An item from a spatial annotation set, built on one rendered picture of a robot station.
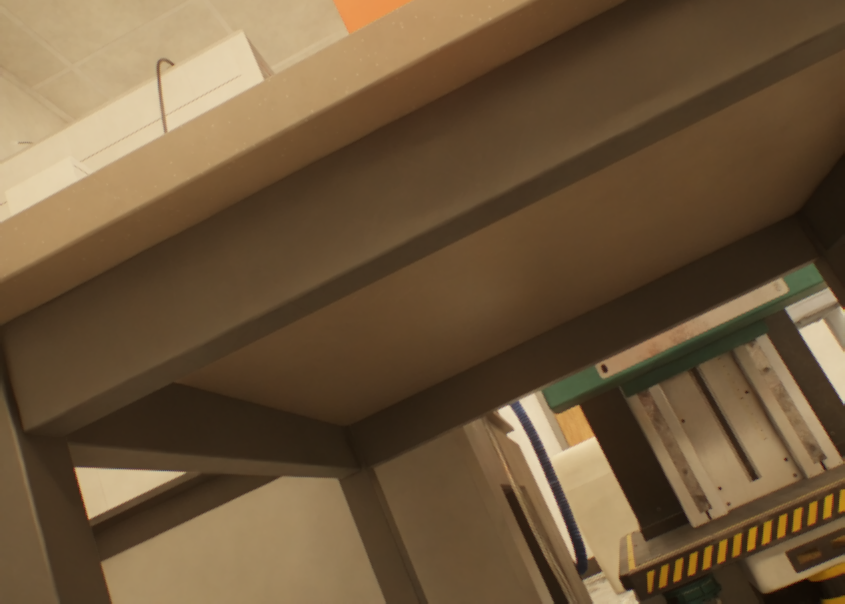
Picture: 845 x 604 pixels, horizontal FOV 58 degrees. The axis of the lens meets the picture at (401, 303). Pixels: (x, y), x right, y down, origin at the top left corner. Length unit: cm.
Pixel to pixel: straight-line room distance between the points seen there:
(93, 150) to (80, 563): 115
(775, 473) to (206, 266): 165
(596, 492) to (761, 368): 206
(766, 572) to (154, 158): 136
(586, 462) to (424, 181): 351
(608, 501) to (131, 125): 294
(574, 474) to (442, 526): 275
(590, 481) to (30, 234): 355
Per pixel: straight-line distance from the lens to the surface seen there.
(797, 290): 172
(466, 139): 37
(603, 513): 384
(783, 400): 188
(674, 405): 189
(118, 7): 333
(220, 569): 122
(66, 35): 339
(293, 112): 36
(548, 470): 231
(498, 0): 36
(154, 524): 128
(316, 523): 116
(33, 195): 132
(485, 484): 110
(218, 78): 144
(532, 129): 37
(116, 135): 149
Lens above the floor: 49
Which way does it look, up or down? 18 degrees up
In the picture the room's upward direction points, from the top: 24 degrees counter-clockwise
